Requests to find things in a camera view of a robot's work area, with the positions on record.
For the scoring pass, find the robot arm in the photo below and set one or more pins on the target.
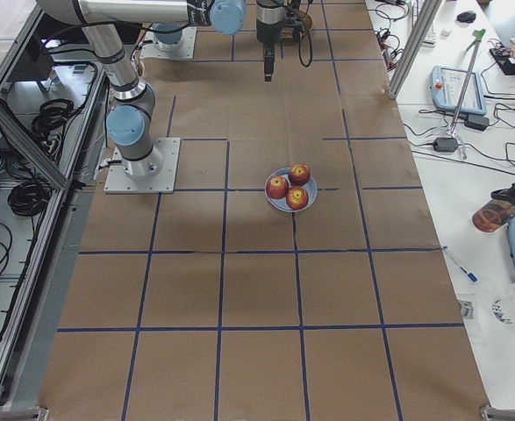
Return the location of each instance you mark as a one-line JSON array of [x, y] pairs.
[[227, 17], [128, 124]]

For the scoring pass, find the brown water bottle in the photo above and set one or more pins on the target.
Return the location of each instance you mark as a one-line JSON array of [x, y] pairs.
[[499, 210]]

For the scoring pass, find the woven wicker basket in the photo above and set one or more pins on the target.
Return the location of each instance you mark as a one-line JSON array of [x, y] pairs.
[[296, 25]]

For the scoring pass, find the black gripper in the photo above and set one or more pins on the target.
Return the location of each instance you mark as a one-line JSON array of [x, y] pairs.
[[266, 32]]

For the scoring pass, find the red apple on plate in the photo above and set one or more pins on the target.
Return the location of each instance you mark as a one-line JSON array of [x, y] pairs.
[[299, 174], [277, 187], [297, 198]]

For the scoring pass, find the metal side frame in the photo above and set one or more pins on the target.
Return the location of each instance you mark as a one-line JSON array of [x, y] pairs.
[[52, 101]]

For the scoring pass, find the black power adapter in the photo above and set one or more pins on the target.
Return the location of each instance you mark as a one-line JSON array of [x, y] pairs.
[[445, 145]]

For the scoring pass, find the green tipped reacher stick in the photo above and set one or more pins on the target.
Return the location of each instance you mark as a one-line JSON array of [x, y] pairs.
[[474, 46]]

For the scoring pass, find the aluminium frame post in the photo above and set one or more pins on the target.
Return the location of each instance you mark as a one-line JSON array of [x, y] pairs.
[[425, 18]]

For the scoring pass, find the black computer mouse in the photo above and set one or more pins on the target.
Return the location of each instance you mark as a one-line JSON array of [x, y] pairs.
[[466, 17]]

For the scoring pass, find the black power brick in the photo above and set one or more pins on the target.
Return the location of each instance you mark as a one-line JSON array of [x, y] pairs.
[[476, 122]]

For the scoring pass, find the blue white pen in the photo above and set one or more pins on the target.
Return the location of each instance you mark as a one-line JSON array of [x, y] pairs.
[[468, 273]]

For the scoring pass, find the light blue plate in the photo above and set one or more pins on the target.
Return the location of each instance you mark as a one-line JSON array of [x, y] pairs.
[[281, 205]]

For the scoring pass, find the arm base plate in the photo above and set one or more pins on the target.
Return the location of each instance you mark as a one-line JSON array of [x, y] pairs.
[[178, 46], [155, 174]]

